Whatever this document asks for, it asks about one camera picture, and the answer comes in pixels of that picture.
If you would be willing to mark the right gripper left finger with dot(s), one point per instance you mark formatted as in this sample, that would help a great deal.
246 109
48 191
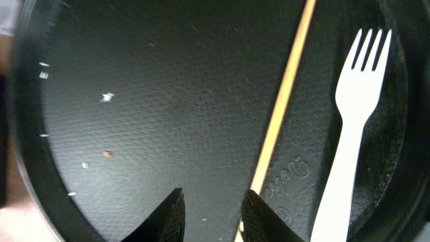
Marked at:
166 223

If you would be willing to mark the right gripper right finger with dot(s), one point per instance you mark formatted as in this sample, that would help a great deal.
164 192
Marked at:
261 223

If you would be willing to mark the round black tray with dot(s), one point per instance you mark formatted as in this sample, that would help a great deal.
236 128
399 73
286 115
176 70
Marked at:
114 104

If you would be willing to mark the wooden chopstick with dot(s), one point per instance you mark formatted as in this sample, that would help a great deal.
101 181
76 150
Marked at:
282 98

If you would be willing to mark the white plastic fork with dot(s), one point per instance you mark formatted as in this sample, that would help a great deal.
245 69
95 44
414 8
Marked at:
357 95

